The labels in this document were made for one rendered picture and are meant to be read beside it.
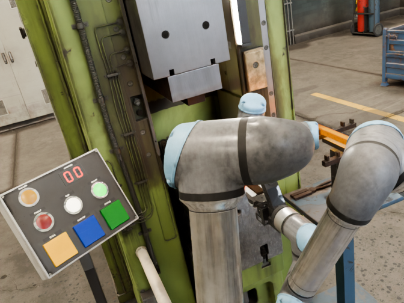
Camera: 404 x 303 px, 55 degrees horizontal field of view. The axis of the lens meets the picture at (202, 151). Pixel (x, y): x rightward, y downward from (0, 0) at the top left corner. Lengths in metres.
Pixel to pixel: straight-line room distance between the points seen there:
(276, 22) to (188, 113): 0.62
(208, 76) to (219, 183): 0.85
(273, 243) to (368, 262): 0.87
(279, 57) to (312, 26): 7.49
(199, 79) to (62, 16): 0.51
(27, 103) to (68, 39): 5.30
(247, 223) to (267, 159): 1.08
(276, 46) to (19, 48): 5.28
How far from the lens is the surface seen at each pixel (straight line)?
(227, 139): 0.62
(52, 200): 1.28
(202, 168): 0.63
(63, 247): 1.26
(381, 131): 0.91
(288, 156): 0.63
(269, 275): 1.90
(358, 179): 0.81
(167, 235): 1.79
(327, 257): 0.92
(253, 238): 1.73
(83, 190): 1.31
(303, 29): 9.10
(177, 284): 1.96
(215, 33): 1.44
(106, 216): 1.31
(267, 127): 0.63
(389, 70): 5.47
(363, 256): 2.58
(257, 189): 1.27
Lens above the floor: 1.66
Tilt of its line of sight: 24 degrees down
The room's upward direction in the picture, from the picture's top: 11 degrees counter-clockwise
